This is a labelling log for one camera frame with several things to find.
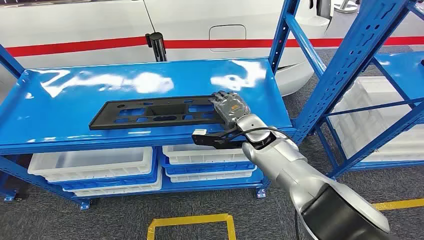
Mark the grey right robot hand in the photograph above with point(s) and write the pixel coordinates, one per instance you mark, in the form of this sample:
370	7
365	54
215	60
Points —
232	107

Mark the black plastic panel part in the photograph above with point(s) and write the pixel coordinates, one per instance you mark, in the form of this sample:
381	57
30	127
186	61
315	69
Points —
169	110

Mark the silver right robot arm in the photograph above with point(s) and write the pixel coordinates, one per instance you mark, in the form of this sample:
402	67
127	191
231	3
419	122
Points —
281	159

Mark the blue metal shelf rack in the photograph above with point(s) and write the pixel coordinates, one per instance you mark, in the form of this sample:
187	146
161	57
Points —
66	112
404	69

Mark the red barrier belt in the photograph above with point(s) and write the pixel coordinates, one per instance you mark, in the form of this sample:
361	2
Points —
73	45
232	43

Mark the yellow floor tape marking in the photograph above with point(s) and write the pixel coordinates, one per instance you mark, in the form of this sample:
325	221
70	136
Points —
397	204
188	220

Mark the white car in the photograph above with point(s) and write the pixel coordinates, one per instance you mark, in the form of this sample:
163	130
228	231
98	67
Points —
82	20

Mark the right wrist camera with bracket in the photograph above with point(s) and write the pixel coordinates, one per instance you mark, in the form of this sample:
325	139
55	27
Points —
202	139

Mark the black stanchion post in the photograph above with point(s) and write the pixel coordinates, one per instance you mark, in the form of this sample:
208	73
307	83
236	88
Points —
157	46

